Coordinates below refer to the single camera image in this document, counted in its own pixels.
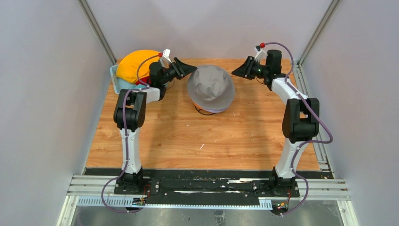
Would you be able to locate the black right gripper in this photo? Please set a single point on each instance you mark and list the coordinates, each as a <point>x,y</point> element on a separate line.
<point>245,70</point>

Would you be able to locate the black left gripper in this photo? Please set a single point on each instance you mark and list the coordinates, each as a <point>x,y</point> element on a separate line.
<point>180,69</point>

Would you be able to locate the red bucket hat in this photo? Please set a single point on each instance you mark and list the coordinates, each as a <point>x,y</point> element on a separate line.
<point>143,81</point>

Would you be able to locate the grey bucket hat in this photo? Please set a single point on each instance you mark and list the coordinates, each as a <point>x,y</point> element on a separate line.
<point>211,87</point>

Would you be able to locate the lavender bucket hat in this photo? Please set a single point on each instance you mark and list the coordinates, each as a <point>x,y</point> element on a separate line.
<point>217,111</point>

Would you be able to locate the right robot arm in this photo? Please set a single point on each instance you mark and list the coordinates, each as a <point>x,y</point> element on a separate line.
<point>299,124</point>

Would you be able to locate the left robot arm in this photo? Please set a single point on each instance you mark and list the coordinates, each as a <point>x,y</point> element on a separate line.
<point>129,116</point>

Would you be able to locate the yellow bucket hat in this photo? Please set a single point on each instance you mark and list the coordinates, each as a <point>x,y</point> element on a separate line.
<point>136,65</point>

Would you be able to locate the teal plastic basket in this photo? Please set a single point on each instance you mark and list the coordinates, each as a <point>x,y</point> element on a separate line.
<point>119,84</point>

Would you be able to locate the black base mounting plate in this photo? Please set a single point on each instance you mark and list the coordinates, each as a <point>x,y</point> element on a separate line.
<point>203,188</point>

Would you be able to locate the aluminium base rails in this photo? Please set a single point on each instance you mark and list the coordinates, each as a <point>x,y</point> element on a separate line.
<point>85,191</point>

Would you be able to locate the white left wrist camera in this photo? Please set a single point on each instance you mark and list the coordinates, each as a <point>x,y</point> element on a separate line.
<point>164,59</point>

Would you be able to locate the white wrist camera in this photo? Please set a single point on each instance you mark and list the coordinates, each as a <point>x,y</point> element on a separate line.
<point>260,54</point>
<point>164,59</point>

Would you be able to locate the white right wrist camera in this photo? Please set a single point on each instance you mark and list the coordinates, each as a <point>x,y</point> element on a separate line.
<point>260,54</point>

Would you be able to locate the black wire hat stand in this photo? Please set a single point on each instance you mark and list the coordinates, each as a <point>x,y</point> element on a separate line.
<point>203,112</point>

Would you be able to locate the left aluminium corner rail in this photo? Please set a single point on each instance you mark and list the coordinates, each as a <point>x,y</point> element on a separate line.
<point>97,29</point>

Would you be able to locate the aluminium corner frame rail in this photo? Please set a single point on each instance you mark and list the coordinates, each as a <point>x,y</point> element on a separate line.
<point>320,149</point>

